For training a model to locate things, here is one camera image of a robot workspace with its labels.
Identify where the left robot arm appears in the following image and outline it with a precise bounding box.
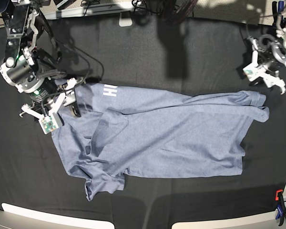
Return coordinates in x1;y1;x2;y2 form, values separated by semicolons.
243;0;286;94

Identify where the red-blue clamp near right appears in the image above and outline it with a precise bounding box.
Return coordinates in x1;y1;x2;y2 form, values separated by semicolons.
275;189;286;227

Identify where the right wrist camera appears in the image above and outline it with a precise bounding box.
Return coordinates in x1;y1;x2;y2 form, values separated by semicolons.
39;114;62;135

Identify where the red-black braided cable bundle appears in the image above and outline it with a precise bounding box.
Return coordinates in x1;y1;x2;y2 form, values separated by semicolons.
162;0;198;27

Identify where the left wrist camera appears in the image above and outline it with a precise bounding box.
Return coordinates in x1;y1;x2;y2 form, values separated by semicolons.
243;63;259;82

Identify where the white camera mount foot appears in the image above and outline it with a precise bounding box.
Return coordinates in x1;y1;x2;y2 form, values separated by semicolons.
119;11;133;27

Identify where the aluminium frame rail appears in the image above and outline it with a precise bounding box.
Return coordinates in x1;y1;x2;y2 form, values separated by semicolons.
44;1;134;20

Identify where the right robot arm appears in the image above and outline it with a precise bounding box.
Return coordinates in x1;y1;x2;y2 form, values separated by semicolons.
0;0;83;121

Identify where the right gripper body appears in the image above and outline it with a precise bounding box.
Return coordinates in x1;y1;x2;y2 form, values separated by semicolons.
20;77;83;119

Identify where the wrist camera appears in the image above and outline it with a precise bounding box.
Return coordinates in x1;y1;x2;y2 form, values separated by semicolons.
243;63;259;82
39;114;62;135

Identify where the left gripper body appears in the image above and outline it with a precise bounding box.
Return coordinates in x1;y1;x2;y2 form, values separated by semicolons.
249;37;286;94

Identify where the blue clamp far right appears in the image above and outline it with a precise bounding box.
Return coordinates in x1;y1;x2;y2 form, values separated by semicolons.
272;0;285;17

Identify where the blue-grey t-shirt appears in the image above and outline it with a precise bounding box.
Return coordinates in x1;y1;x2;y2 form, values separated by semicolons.
52;83;269;200

